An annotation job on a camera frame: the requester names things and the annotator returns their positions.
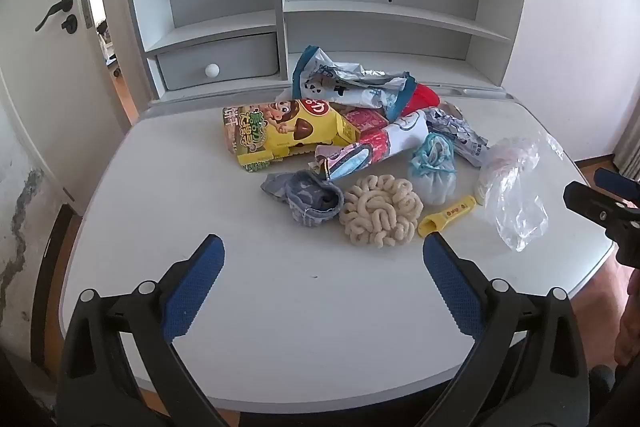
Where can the red patterned packet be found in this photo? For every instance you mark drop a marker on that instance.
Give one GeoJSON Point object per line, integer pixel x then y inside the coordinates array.
{"type": "Point", "coordinates": [367, 119]}

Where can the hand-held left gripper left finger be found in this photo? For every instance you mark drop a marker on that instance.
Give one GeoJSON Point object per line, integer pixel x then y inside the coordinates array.
{"type": "Point", "coordinates": [192, 288]}

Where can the silver blue snack bag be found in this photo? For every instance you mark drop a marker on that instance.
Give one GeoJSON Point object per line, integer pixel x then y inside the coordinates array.
{"type": "Point", "coordinates": [345, 82]}

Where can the white bundle with blue tie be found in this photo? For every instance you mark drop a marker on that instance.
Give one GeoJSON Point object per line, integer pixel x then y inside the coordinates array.
{"type": "Point", "coordinates": [432, 174]}

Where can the white door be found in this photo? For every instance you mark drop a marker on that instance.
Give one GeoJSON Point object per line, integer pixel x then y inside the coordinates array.
{"type": "Point", "coordinates": [45, 82]}

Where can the person's right hand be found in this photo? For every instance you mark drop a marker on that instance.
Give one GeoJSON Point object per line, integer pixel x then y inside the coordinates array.
{"type": "Point", "coordinates": [629, 317]}

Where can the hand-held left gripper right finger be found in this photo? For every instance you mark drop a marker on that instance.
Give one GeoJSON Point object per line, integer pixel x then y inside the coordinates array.
{"type": "Point", "coordinates": [451, 288]}

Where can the clear plastic bag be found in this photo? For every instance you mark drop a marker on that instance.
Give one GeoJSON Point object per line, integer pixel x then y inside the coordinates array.
{"type": "Point", "coordinates": [512, 187]}

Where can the grey patterned sock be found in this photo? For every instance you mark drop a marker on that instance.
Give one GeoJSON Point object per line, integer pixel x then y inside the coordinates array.
{"type": "Point", "coordinates": [307, 199]}

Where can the pink white snack wrapper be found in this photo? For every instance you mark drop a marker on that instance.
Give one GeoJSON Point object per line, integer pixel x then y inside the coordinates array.
{"type": "Point", "coordinates": [375, 147]}

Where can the black door lock knob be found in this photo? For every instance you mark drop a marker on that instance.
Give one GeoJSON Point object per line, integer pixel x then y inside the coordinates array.
{"type": "Point", "coordinates": [69, 25]}

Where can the yellow snack box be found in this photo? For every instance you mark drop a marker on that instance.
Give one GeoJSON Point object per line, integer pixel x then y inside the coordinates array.
{"type": "Point", "coordinates": [295, 127]}

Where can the grey drawer with white knob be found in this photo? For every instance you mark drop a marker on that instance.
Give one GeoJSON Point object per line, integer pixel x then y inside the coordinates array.
{"type": "Point", "coordinates": [215, 62]}

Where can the red plastic lid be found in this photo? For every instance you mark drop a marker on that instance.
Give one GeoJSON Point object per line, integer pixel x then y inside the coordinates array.
{"type": "Point", "coordinates": [422, 99]}

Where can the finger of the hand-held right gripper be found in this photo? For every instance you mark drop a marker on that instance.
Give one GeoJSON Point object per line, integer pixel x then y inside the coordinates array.
{"type": "Point", "coordinates": [595, 207]}
{"type": "Point", "coordinates": [615, 179]}

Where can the crumpled silver printed wrapper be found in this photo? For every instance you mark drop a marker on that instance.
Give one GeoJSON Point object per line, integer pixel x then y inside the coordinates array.
{"type": "Point", "coordinates": [457, 129]}

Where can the grey white desk hutch shelf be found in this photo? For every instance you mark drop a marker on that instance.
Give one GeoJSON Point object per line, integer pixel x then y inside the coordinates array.
{"type": "Point", "coordinates": [320, 7]}

